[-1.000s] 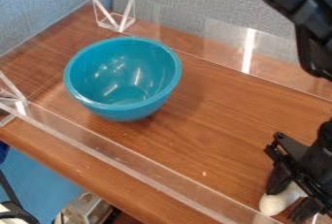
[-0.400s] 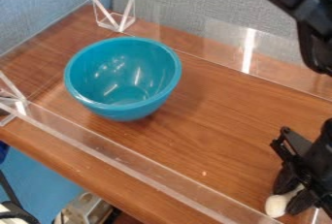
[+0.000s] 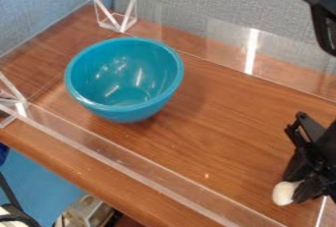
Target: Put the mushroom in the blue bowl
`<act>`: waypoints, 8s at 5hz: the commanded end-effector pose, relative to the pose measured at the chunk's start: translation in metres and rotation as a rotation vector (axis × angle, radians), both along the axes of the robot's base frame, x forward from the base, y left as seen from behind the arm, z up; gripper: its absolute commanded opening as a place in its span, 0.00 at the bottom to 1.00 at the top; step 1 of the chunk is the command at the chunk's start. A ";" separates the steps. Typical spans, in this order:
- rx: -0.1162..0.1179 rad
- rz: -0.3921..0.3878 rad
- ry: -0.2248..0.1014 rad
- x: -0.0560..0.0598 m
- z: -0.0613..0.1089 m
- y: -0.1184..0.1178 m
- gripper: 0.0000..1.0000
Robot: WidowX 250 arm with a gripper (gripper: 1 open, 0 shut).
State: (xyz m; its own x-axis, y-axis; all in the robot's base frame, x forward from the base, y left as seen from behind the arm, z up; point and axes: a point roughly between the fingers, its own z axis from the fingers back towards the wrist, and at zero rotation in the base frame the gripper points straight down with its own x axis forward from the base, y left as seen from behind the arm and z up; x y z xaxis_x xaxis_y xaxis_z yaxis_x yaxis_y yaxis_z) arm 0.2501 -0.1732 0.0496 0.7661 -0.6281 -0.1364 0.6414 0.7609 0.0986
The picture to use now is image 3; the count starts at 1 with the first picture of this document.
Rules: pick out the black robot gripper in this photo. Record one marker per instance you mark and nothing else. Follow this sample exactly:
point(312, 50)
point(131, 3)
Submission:
point(312, 166)

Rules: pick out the white toy mushroom brown cap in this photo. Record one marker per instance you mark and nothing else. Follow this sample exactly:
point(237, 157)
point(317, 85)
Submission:
point(284, 192)

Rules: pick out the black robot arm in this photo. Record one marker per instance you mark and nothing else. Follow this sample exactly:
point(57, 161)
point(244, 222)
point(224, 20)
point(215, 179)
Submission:
point(323, 13)

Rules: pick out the blue plastic bowl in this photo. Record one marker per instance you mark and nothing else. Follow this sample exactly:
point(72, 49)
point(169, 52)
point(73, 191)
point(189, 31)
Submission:
point(123, 78)

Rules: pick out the clear acrylic front barrier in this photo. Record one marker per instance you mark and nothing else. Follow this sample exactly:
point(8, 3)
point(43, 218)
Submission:
point(149, 192)

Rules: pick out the clear acrylic barrier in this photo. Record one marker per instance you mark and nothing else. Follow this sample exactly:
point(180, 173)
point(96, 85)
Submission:
point(149, 192)
point(264, 55)

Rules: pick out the clear acrylic back barrier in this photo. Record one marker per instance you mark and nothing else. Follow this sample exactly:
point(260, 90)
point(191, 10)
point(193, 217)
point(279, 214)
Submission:
point(264, 55)

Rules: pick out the white power strip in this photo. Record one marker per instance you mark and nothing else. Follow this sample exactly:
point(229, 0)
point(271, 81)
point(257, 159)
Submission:
point(88, 212)

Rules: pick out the clear acrylic corner bracket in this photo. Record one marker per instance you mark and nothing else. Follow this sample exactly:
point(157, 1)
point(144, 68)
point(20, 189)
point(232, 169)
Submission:
point(112, 20)

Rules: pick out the clear acrylic left bracket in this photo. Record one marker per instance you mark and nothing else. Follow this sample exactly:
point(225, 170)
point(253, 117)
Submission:
point(13, 103)

